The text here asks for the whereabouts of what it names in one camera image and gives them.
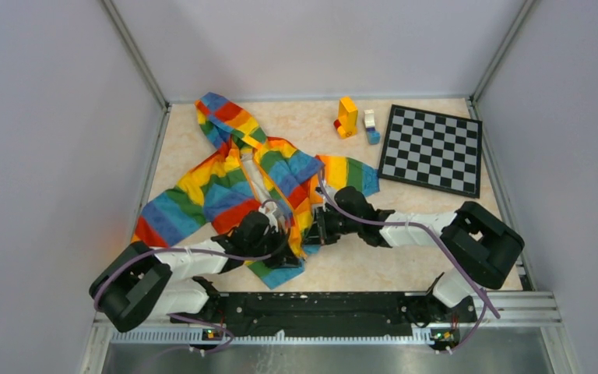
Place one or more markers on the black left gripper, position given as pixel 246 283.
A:
pixel 286 259

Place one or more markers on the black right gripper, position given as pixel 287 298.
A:
pixel 319 234

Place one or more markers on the rainbow striped zip jacket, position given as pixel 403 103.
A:
pixel 247 168

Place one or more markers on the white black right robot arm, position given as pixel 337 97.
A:
pixel 481 248

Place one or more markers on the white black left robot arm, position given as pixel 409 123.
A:
pixel 146 282

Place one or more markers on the orange yellow block toy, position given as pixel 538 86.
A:
pixel 346 120

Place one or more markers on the white blue block toy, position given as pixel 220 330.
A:
pixel 372 134

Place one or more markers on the black white checkerboard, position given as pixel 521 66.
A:
pixel 433 151

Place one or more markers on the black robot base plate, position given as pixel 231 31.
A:
pixel 332 314

